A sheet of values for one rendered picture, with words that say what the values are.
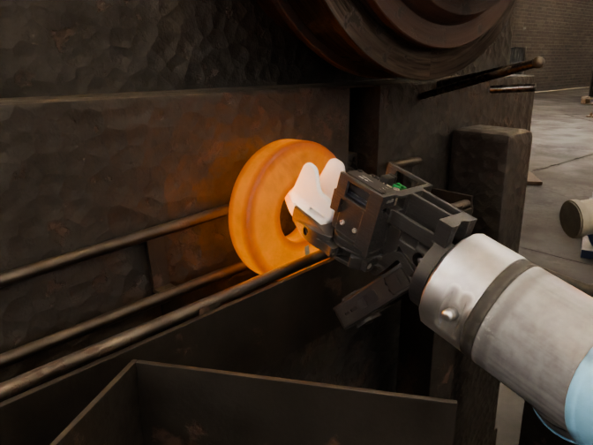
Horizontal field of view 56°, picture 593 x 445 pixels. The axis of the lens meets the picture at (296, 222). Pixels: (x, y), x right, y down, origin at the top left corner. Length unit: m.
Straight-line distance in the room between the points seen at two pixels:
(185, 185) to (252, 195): 0.08
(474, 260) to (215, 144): 0.30
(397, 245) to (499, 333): 0.12
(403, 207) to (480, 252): 0.08
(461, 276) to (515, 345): 0.06
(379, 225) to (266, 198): 0.13
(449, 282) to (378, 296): 0.10
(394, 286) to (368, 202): 0.08
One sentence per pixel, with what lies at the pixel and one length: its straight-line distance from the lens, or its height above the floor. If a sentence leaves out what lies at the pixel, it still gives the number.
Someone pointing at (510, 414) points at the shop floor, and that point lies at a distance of 1.66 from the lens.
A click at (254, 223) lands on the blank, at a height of 0.75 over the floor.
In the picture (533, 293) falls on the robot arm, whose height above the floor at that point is 0.75.
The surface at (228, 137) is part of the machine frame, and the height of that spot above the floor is 0.82.
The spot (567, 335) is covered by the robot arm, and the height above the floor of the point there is 0.73.
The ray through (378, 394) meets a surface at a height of 0.72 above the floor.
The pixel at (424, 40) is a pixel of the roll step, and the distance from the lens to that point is 0.65.
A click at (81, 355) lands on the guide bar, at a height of 0.69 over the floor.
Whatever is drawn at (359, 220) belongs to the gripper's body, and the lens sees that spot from 0.50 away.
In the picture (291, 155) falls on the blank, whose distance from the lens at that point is 0.58.
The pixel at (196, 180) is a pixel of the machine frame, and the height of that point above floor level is 0.78.
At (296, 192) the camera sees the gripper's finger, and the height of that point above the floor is 0.78.
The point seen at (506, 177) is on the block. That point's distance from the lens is 0.88.
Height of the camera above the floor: 0.91
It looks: 17 degrees down
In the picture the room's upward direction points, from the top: straight up
